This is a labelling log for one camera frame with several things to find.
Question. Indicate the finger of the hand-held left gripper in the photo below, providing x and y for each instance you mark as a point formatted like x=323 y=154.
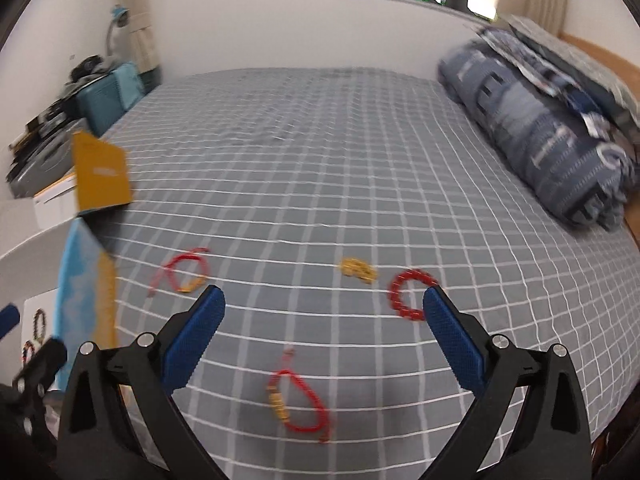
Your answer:
x=42 y=360
x=7 y=319

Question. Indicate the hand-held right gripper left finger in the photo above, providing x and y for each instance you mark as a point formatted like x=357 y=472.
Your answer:
x=192 y=340

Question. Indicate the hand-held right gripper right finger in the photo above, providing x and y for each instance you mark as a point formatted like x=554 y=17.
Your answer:
x=452 y=337

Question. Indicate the blue yellow cardboard box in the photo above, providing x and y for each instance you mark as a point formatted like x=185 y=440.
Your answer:
x=95 y=180

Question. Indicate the grey hard case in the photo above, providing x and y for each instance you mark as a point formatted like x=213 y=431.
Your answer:
x=47 y=160

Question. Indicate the grey checked bed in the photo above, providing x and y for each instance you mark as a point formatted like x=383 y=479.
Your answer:
x=325 y=160

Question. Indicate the folded blue printed quilt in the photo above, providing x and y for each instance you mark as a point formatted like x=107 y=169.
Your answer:
x=520 y=125

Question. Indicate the teal bag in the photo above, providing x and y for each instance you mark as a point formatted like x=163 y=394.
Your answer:
x=107 y=95

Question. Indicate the grey checked pillow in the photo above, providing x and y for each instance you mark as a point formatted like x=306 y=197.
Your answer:
x=575 y=65

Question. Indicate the wooden headboard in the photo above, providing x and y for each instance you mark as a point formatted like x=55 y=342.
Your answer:
x=600 y=55

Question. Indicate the blue desk lamp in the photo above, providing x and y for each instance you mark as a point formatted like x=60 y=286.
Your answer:
x=120 y=12

